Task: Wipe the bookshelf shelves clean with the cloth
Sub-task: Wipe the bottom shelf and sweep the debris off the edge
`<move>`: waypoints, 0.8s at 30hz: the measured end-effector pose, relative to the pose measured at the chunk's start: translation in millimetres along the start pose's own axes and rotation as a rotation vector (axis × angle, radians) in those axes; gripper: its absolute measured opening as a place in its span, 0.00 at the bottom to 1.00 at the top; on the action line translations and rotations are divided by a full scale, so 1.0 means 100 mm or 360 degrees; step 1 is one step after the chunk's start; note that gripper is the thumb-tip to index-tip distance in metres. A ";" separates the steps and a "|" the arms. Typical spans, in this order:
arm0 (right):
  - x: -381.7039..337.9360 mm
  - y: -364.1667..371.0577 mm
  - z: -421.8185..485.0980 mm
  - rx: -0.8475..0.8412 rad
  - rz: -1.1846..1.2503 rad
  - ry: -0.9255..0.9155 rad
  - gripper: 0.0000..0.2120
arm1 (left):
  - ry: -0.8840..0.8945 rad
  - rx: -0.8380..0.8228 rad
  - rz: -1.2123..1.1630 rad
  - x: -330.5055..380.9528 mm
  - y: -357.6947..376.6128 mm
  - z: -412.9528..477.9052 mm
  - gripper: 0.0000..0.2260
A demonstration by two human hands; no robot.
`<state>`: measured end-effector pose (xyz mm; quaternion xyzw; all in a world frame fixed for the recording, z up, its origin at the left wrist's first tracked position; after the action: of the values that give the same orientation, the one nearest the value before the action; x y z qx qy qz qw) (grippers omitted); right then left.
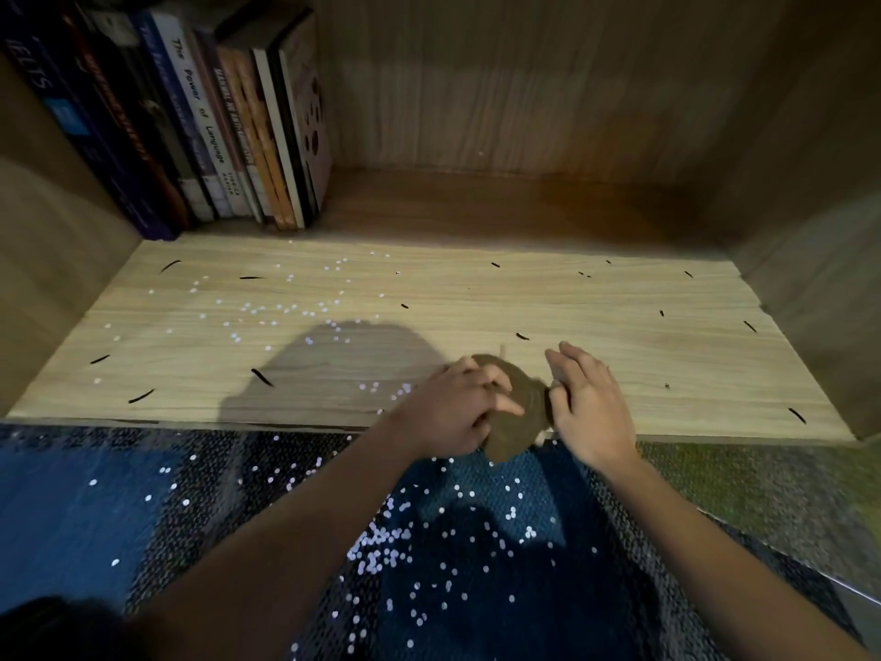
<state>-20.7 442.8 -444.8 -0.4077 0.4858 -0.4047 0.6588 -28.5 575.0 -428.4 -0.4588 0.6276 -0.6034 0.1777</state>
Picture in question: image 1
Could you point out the person's left hand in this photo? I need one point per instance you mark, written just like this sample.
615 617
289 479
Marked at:
444 412

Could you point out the person's right hand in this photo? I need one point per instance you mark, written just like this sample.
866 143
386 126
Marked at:
595 412

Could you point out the person's right thumb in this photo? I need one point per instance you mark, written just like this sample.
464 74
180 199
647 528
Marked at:
556 404

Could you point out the person's left fingers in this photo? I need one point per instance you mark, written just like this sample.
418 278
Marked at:
499 404

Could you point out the person's right middle finger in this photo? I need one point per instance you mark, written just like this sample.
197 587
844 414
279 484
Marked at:
579 357

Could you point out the brown cleaning cloth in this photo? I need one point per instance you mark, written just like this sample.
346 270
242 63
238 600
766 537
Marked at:
524 399

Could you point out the person's right forearm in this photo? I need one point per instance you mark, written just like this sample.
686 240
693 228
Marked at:
702 564

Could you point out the person's left forearm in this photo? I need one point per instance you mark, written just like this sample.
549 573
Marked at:
289 543

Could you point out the scattered black slivers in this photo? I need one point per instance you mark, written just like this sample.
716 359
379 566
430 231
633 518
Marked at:
261 377

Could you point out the wooden bookshelf cabinet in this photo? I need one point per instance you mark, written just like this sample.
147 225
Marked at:
550 96

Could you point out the row of upright books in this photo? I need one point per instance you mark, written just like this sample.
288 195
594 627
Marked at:
206 116

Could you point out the blue patterned rug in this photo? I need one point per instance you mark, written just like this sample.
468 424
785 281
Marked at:
69 509

